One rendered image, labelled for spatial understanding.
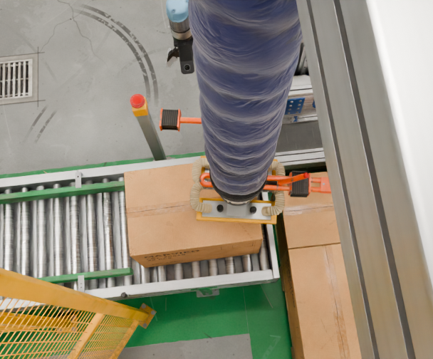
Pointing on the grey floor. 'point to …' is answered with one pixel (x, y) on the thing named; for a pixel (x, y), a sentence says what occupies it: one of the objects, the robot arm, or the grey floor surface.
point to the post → (143, 116)
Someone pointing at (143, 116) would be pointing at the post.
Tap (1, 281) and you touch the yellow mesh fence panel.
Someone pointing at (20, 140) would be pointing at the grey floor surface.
